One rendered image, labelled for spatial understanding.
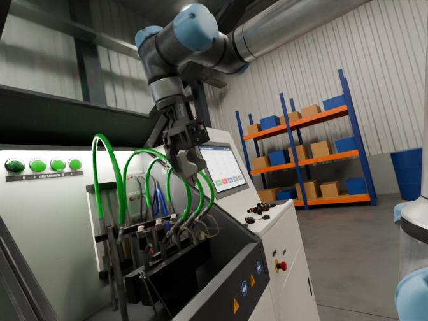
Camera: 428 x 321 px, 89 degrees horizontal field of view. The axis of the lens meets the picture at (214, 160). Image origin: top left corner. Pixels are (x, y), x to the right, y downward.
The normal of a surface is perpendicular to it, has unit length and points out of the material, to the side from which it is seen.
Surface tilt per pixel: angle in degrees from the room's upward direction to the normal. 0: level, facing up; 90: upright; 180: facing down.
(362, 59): 90
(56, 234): 90
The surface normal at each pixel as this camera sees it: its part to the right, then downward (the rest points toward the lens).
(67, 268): 0.85, -0.21
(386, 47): -0.60, 0.06
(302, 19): -0.36, 0.76
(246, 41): -0.56, 0.44
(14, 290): 0.43, -0.86
